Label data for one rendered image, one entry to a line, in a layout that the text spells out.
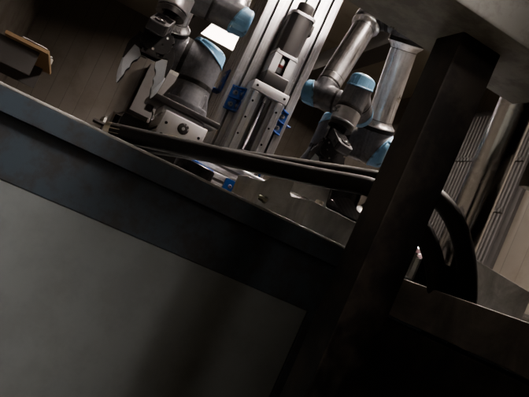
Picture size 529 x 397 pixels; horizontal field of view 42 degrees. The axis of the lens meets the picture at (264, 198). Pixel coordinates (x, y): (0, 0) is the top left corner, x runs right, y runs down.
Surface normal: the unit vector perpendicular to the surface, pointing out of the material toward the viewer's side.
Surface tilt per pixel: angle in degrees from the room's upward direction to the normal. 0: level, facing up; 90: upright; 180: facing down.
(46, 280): 90
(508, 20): 90
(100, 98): 90
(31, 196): 90
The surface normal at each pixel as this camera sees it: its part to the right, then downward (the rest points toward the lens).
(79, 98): 0.29, 0.05
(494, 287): 0.57, 0.19
